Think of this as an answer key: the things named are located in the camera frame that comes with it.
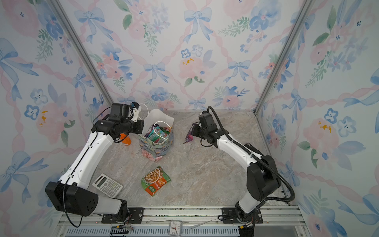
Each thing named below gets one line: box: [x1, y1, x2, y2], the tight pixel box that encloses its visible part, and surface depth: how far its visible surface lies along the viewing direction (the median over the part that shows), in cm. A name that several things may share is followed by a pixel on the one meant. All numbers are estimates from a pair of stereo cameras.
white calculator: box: [91, 173, 124, 198], surface depth 83 cm
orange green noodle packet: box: [141, 165, 171, 197], surface depth 86 cm
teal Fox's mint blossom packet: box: [147, 125, 169, 144], surface depth 89 cm
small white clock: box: [168, 220, 183, 237], surface depth 70 cm
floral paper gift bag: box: [138, 109, 175, 162], surface depth 86 cm
